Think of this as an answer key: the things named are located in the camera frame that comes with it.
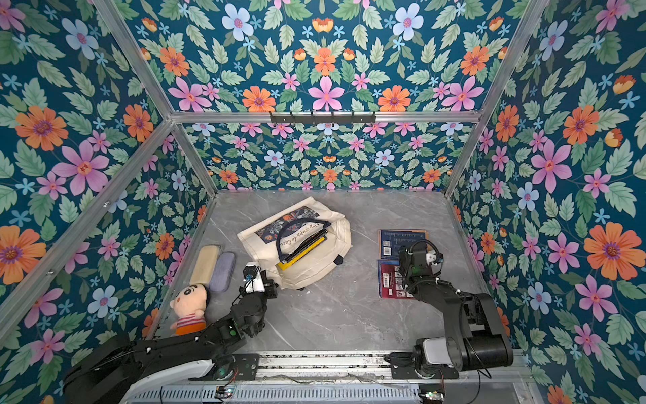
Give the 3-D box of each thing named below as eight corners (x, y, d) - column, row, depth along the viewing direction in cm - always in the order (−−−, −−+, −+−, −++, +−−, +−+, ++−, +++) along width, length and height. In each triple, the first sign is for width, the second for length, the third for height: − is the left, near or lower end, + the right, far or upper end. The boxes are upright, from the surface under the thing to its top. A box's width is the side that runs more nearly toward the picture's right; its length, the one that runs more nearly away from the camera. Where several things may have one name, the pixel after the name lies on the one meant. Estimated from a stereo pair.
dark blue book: (377, 259, 99) (378, 255, 96) (374, 233, 107) (375, 229, 104) (431, 259, 99) (433, 255, 96) (424, 233, 107) (426, 229, 104)
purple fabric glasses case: (211, 292, 91) (207, 288, 88) (223, 256, 100) (220, 252, 98) (227, 292, 91) (224, 288, 88) (238, 256, 100) (235, 252, 98)
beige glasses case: (191, 286, 92) (186, 281, 89) (206, 251, 102) (201, 246, 99) (212, 286, 92) (207, 281, 89) (224, 251, 102) (220, 246, 99)
